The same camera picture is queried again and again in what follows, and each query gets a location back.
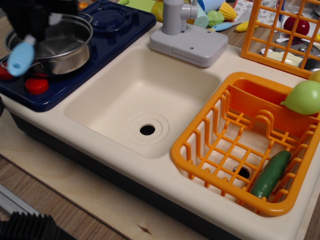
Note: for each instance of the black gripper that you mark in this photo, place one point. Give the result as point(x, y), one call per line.
point(31, 17)

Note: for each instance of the grey spoon with blue handle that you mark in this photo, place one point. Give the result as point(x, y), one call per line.
point(22, 55)

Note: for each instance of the stainless steel pan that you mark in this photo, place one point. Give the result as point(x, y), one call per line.
point(66, 49)

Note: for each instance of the red stove knob left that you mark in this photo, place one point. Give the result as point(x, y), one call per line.
point(5, 75)

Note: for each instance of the red stove knob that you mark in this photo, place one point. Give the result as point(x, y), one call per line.
point(5, 75)
point(36, 85)

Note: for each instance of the red stove knob right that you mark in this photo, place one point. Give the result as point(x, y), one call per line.
point(36, 85)

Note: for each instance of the dark blue toy stove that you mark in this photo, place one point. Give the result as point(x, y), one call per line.
point(115, 28)

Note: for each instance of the cream toy sink unit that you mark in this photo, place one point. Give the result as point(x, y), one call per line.
point(189, 152)

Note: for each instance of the mint toy cup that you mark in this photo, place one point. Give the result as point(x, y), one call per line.
point(202, 19)

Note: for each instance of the grey toy faucet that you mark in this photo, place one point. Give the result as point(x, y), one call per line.
point(187, 42)

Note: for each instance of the green toy vegetable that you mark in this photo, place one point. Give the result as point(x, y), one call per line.
point(215, 18)

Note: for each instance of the yellow toy corn small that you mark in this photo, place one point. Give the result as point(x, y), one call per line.
point(243, 27)

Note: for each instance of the plywood base board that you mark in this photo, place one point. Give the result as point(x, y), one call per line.
point(127, 117)

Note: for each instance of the orange dish rack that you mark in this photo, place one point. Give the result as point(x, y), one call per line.
point(231, 140)

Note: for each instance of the orange upright grid basket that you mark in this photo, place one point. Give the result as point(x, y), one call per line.
point(275, 30)

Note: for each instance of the silver pot lid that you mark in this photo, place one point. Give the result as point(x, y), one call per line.
point(300, 45)

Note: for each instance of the light green toy pear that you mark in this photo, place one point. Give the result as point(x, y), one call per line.
point(304, 98)

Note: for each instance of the green toy cucumber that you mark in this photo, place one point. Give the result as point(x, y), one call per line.
point(268, 178)

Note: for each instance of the blue toy utensil handle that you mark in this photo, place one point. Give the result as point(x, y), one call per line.
point(225, 25)

